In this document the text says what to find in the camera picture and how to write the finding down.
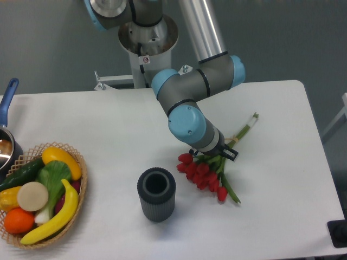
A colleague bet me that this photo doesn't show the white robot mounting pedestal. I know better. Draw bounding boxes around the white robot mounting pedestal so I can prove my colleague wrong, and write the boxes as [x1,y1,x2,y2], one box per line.
[94,40,194,92]

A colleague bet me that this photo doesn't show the black device at table edge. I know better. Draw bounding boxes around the black device at table edge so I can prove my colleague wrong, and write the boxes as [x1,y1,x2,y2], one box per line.
[327,219,346,248]

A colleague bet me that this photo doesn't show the green plastic cucumber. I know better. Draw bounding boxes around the green plastic cucumber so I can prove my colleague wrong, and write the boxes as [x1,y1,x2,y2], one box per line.
[1,158,44,191]

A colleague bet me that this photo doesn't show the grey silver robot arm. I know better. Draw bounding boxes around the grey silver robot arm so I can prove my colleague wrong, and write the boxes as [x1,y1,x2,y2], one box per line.
[85,1,245,160]

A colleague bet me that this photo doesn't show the beige round disc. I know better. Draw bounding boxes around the beige round disc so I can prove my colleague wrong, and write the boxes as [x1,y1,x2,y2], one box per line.
[17,181,48,212]

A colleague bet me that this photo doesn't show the orange plastic fruit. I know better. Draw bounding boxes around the orange plastic fruit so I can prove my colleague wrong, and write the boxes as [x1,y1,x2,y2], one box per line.
[4,207,34,234]

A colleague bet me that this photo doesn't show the dark red plastic vegetable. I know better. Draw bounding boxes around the dark red plastic vegetable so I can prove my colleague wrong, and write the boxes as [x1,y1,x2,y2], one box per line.
[54,180,81,215]

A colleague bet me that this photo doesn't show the green plastic bok choy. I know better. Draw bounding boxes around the green plastic bok choy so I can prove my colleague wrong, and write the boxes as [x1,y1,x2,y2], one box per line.
[35,160,72,225]

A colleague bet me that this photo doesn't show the yellow plastic banana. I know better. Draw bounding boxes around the yellow plastic banana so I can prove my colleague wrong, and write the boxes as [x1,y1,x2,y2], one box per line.
[20,179,79,245]

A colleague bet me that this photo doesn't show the dark grey ribbed vase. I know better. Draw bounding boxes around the dark grey ribbed vase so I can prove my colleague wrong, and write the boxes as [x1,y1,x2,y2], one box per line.
[137,167,176,222]

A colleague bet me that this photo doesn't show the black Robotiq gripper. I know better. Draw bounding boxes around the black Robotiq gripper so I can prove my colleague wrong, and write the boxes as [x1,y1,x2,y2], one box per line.
[189,129,239,161]

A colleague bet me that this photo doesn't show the red tulip bouquet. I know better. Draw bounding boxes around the red tulip bouquet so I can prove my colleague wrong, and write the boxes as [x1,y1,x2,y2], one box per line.
[176,112,260,205]

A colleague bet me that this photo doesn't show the yellow plastic squash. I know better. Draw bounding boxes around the yellow plastic squash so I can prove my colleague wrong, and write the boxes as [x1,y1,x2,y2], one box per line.
[41,146,82,181]

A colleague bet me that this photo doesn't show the yellow plastic bell pepper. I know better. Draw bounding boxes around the yellow plastic bell pepper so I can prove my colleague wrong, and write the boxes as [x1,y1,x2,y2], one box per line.
[1,186,21,212]

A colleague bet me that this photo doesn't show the white frame at right edge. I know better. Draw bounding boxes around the white frame at right edge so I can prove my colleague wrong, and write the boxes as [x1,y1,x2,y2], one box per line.
[321,93,346,144]

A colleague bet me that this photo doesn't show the blue handled saucepan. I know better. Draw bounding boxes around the blue handled saucepan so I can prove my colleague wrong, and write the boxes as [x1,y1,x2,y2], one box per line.
[1,78,23,182]

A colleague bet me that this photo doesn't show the woven wicker basket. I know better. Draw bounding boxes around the woven wicker basket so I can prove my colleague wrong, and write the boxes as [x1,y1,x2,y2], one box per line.
[1,142,87,250]

